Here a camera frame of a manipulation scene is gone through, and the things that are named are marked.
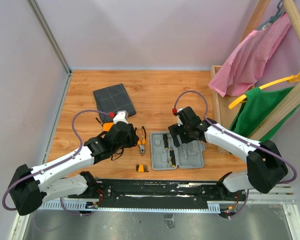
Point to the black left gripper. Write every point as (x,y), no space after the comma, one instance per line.
(133,138)

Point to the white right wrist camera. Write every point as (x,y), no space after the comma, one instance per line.
(179,116)

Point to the black yellow slim screwdriver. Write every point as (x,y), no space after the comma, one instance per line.
(172,158)

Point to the aluminium frame rail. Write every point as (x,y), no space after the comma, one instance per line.
(281,194)

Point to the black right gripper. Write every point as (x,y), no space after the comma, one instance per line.
(175,130)

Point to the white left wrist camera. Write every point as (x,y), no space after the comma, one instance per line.
(121,116)

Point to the black yellow thick screwdriver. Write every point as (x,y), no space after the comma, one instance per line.
(165,141)

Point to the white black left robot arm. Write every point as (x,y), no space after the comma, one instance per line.
(30,187)

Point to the green shirt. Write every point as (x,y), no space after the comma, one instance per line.
(257,107)

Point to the teal clothes hanger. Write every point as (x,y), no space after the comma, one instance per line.
(280,11)

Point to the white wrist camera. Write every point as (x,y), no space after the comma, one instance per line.
(179,116)
(121,116)

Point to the pink shirt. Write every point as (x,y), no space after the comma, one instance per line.
(246,64)

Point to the orange tape measure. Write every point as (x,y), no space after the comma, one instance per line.
(107,126)

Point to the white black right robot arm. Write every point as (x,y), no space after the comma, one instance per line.
(264,165)

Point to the orange black hex key set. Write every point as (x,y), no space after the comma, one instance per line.
(142,168)

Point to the orange black pliers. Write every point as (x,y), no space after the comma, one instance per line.
(141,140)

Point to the grey plastic tool case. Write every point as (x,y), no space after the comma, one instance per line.
(187,156)

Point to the wooden clothes rack frame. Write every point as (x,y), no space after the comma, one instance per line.
(222,105)

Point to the dark grey checked cloth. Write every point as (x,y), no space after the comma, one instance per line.
(113,99)

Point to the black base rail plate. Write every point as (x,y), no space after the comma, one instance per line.
(159,194)

